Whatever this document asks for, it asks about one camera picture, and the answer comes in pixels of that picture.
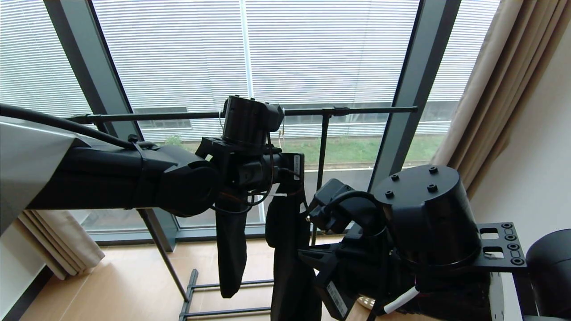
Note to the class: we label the black clothes rack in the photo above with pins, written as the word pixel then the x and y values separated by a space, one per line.
pixel 357 109

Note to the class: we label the window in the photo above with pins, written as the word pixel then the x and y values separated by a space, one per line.
pixel 312 53

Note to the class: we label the black shorts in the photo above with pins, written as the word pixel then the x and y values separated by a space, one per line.
pixel 232 249

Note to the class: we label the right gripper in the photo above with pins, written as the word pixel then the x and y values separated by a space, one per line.
pixel 424 298

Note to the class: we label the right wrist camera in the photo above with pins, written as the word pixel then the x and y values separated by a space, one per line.
pixel 330 209

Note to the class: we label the black garment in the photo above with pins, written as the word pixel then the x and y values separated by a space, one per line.
pixel 290 276

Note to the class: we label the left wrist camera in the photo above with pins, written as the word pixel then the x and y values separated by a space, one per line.
pixel 275 118

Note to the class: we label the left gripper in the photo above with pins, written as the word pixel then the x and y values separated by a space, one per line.
pixel 267 174

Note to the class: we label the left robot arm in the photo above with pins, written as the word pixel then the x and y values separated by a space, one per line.
pixel 111 178

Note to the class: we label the beige curtain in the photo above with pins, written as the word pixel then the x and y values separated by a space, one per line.
pixel 504 89
pixel 67 240

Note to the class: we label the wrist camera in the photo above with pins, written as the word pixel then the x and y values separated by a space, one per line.
pixel 330 209
pixel 275 118

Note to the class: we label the white laundry basket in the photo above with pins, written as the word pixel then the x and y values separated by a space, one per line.
pixel 366 303

